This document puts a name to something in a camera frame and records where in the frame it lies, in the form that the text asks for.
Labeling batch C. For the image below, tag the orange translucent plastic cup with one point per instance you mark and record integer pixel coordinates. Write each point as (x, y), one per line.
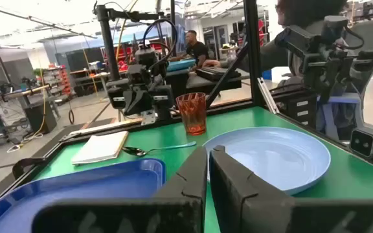
(191, 113)

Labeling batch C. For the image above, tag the light blue bin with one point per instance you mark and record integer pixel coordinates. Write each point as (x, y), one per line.
(180, 64)

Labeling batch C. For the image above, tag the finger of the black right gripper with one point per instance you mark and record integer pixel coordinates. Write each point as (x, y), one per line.
(147, 102)
(132, 102)

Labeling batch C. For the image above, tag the black keyboard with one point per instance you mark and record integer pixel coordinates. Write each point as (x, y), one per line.
(217, 73)

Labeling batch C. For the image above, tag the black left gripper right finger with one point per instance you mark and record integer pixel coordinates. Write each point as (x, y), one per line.
(238, 194)

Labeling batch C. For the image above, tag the blue plastic tray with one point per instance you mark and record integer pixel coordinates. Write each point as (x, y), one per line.
(76, 191)

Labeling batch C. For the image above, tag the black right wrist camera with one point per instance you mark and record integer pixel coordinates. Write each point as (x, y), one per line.
(136, 74)

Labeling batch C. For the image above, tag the black drawer unit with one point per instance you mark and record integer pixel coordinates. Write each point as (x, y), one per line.
(298, 108)

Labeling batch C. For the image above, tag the person's hand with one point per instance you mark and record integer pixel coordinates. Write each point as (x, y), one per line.
(210, 63)

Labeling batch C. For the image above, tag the black aluminium table frame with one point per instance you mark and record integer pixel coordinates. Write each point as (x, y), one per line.
(253, 64)

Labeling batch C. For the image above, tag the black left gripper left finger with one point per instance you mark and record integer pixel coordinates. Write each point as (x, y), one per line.
(180, 194)

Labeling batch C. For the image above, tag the person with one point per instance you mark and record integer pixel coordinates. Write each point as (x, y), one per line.
(303, 13)
(196, 50)

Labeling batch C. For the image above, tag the shelf with red bins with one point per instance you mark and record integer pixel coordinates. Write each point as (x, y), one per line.
(61, 81)

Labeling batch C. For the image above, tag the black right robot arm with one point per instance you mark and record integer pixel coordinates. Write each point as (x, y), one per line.
(146, 56)

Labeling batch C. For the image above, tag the light blue plate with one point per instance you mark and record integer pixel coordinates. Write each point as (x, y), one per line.
(270, 155)

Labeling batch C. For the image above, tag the black table-level camera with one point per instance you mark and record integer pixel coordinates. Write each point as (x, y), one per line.
(364, 143)

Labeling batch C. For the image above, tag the black floor box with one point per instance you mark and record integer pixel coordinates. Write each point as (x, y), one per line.
(40, 118)

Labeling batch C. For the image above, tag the white notebook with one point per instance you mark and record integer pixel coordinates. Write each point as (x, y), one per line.
(99, 149)

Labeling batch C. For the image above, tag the dark desk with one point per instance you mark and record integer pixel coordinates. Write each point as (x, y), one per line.
(206, 84)

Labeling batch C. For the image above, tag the green table mat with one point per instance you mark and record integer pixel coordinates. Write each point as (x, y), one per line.
(351, 181)

